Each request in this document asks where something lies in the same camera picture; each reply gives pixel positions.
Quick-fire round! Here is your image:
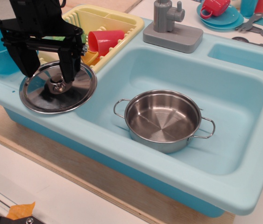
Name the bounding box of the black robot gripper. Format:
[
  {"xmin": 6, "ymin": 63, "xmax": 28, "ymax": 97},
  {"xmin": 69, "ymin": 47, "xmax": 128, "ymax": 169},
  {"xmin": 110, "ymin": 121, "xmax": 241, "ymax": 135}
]
[{"xmin": 0, "ymin": 0, "xmax": 87, "ymax": 83}]

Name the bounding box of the round steel pot lid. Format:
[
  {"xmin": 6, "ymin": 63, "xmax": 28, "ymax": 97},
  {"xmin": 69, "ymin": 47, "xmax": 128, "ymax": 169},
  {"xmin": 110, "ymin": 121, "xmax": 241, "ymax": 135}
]
[{"xmin": 19, "ymin": 61, "xmax": 97, "ymax": 114}]

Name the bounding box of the cream toy bottle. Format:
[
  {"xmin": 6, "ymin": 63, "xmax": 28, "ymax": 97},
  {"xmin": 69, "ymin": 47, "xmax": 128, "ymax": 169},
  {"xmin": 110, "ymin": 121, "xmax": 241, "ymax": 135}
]
[{"xmin": 38, "ymin": 51, "xmax": 59, "ymax": 62}]

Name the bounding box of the green toy artichoke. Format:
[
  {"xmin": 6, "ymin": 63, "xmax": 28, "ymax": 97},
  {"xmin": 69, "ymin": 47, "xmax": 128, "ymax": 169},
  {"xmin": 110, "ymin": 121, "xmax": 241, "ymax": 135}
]
[{"xmin": 45, "ymin": 34, "xmax": 87, "ymax": 44}]

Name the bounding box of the orange toy piece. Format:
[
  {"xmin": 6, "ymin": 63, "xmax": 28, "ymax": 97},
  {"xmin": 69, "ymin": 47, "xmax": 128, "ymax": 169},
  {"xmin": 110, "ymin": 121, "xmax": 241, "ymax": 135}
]
[{"xmin": 81, "ymin": 50, "xmax": 99, "ymax": 66}]

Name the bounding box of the red plastic cup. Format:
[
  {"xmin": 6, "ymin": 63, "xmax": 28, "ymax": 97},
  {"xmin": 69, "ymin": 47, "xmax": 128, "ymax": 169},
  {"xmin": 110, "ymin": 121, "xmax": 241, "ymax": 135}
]
[{"xmin": 88, "ymin": 30, "xmax": 125, "ymax": 56}]

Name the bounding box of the grey toy faucet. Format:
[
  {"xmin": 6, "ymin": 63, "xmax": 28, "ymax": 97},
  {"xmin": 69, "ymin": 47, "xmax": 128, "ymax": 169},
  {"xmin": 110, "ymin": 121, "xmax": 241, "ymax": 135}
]
[{"xmin": 143, "ymin": 0, "xmax": 204, "ymax": 53}]

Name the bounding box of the orange tape piece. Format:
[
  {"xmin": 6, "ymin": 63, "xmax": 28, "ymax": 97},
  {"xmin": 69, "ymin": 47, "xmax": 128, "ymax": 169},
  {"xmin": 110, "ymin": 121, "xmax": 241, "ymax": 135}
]
[{"xmin": 6, "ymin": 202, "xmax": 36, "ymax": 220}]

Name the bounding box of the black device base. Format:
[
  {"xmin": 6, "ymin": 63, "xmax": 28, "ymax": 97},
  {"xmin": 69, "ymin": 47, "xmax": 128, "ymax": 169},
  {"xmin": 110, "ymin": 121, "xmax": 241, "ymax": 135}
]
[{"xmin": 0, "ymin": 217, "xmax": 43, "ymax": 224}]

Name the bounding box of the red mug on plates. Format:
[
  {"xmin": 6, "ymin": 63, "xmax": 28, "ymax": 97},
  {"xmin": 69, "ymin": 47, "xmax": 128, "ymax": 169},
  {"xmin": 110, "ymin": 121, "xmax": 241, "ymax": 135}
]
[{"xmin": 200, "ymin": 0, "xmax": 231, "ymax": 19}]

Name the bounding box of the teal plate top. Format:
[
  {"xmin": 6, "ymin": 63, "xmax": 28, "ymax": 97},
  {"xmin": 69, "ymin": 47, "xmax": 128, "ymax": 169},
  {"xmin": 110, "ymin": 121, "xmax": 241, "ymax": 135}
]
[{"xmin": 196, "ymin": 4, "xmax": 239, "ymax": 26}]

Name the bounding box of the teal plate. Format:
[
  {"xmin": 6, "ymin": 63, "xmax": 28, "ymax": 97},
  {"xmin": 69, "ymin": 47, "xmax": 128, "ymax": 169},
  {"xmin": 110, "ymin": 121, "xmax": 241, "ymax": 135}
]
[
  {"xmin": 196, "ymin": 4, "xmax": 239, "ymax": 26},
  {"xmin": 201, "ymin": 13, "xmax": 244, "ymax": 30}
]

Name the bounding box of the dark toy ladle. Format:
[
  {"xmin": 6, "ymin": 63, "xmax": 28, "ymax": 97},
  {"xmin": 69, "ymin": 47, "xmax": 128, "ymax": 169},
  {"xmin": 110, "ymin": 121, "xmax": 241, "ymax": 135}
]
[{"xmin": 231, "ymin": 36, "xmax": 263, "ymax": 50}]

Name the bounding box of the teal plate bottom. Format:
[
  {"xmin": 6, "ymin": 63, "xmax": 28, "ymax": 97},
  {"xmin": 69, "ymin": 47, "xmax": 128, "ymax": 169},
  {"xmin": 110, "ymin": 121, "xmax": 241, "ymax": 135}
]
[{"xmin": 201, "ymin": 13, "xmax": 244, "ymax": 30}]

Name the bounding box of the grey toy fork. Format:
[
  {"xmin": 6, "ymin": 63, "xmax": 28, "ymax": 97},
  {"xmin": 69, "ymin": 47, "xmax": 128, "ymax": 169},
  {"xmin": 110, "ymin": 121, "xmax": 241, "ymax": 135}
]
[{"xmin": 235, "ymin": 13, "xmax": 263, "ymax": 32}]

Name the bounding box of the teal cup background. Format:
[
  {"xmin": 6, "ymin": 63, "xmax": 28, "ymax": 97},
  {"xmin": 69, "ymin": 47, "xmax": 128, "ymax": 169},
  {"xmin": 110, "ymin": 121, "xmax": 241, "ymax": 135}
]
[{"xmin": 240, "ymin": 0, "xmax": 258, "ymax": 17}]

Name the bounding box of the light blue toy sink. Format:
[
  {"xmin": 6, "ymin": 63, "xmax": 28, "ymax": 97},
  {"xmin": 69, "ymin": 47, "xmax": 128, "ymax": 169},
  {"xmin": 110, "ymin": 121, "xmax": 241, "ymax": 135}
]
[{"xmin": 0, "ymin": 33, "xmax": 263, "ymax": 217}]

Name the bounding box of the steel pot with handles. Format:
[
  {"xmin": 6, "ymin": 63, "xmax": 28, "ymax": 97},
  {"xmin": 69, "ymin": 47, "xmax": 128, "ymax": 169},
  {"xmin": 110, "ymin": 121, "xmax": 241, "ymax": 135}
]
[{"xmin": 114, "ymin": 90, "xmax": 216, "ymax": 154}]

